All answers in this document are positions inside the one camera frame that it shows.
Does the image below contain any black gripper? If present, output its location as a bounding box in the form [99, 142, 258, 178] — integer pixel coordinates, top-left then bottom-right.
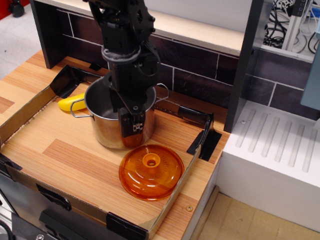
[102, 47, 160, 138]

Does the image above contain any stainless steel pot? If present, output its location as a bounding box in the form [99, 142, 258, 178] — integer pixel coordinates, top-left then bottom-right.
[84, 73, 164, 150]

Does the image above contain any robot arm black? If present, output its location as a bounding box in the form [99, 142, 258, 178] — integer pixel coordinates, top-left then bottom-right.
[88, 0, 161, 138]

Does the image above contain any cardboard fence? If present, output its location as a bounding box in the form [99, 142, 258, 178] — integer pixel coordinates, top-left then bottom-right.
[0, 62, 224, 240]

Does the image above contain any orange glass lid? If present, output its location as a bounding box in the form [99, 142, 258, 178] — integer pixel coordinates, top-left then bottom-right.
[118, 144, 185, 201]

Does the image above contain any yellow plastic banana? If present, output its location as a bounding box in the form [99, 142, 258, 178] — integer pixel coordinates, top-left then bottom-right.
[58, 93, 86, 112]

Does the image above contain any brass screw grommet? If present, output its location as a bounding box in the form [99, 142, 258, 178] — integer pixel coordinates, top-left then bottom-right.
[186, 205, 193, 212]

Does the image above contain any wooden shelf with dark posts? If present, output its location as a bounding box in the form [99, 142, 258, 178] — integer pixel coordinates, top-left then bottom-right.
[31, 0, 267, 132]

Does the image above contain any white drainboard sink unit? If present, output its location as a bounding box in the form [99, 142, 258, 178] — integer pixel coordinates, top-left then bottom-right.
[216, 101, 320, 231]

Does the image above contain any black chair caster wheel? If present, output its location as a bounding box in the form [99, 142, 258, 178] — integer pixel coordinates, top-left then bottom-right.
[8, 0, 25, 18]

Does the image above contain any bundle of black cables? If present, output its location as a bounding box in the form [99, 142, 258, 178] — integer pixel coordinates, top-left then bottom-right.
[263, 0, 320, 55]

